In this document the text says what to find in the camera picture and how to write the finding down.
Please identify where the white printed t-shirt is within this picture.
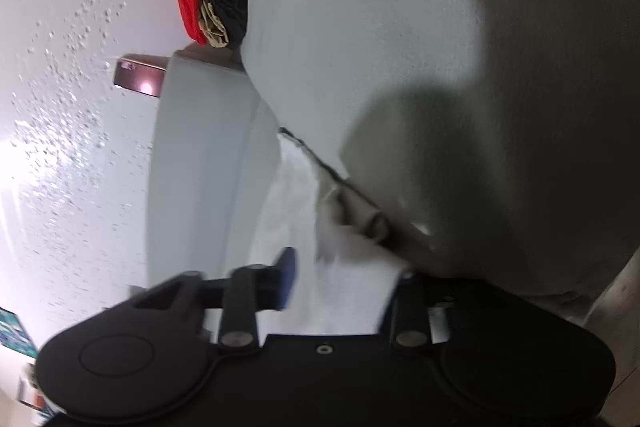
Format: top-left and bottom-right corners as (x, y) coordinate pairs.
(250, 132), (408, 337)

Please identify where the grey sofa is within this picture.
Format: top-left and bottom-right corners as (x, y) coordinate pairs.
(146, 0), (639, 320)

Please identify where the pink wall lamp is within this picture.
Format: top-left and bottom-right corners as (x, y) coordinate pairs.
(113, 54), (169, 98)

